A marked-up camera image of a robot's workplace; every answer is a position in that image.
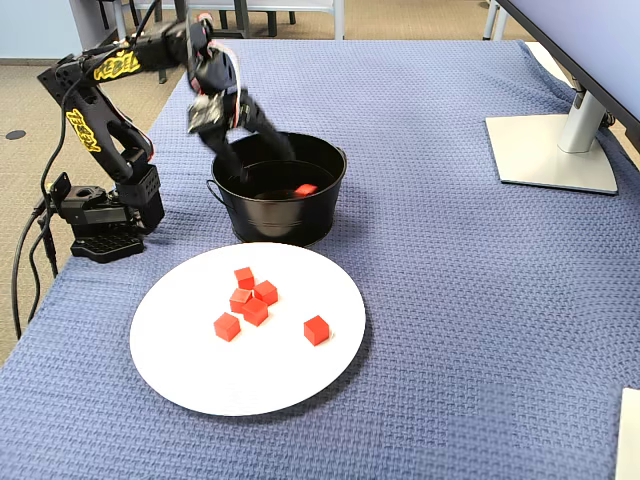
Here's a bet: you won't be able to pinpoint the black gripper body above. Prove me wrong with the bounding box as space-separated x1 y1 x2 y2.
188 34 242 97

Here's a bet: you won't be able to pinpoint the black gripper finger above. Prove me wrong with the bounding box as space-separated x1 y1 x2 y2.
238 97 297 162
197 127 250 182

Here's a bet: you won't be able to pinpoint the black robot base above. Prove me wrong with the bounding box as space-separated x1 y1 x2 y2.
47 169 166 265

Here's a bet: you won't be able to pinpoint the white round plate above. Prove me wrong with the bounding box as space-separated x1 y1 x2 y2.
128 241 368 418

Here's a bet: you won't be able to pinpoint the black metal bucket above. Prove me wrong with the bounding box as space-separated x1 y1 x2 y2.
205 131 348 249

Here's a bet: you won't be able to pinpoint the white table legs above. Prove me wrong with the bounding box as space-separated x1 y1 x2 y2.
481 0 510 42

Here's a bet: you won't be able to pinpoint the blue woven table cloth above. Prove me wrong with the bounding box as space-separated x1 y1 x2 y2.
0 38 640 480

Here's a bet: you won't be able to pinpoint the monitor with silver stand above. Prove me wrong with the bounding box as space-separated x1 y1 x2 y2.
483 0 640 196

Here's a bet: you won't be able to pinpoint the small camera circuit board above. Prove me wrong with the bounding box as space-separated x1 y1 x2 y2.
186 94 227 135

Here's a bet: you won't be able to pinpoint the thick black power cable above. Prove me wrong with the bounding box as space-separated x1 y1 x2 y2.
10 197 56 341

